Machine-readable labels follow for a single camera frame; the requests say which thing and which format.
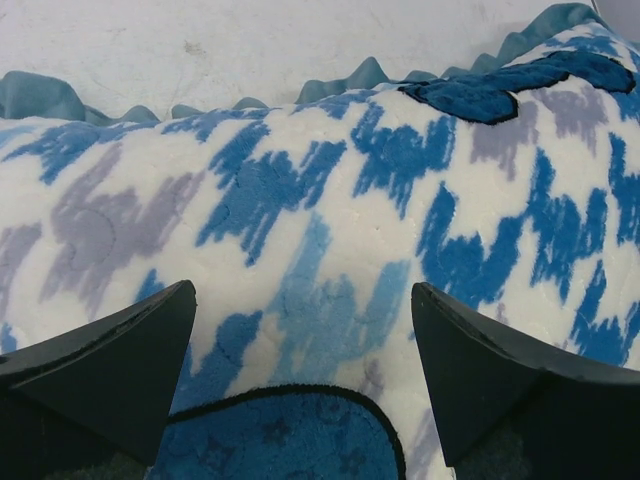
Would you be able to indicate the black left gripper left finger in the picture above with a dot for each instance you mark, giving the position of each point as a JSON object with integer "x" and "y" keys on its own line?
{"x": 100, "y": 390}

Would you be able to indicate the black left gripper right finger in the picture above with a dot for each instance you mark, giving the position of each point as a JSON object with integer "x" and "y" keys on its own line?
{"x": 503, "y": 399}

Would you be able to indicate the blue white plush pillowcase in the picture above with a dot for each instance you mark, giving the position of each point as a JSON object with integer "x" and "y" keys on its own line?
{"x": 513, "y": 187}

